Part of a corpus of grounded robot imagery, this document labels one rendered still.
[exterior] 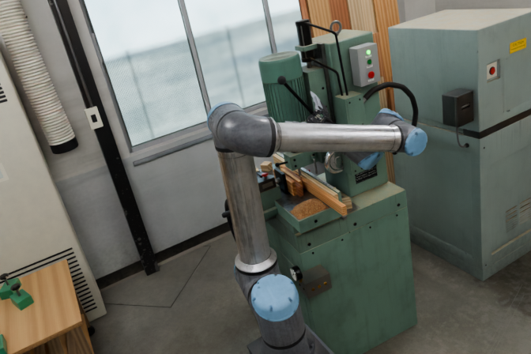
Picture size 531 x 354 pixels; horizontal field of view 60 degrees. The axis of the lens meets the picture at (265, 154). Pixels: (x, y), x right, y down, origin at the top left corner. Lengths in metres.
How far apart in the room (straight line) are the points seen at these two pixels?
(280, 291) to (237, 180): 0.38
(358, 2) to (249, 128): 2.58
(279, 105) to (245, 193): 0.57
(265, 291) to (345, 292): 0.78
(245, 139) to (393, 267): 1.31
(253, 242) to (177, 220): 1.95
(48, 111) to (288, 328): 1.92
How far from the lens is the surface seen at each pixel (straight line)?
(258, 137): 1.26
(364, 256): 2.22
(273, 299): 1.52
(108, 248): 3.43
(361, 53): 1.95
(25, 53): 2.86
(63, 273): 2.85
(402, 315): 2.58
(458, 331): 2.66
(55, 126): 2.92
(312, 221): 1.90
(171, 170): 3.32
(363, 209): 2.10
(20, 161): 2.85
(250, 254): 1.59
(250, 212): 1.50
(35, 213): 2.95
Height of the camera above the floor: 1.86
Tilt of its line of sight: 22 degrees down
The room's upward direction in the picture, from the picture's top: 12 degrees counter-clockwise
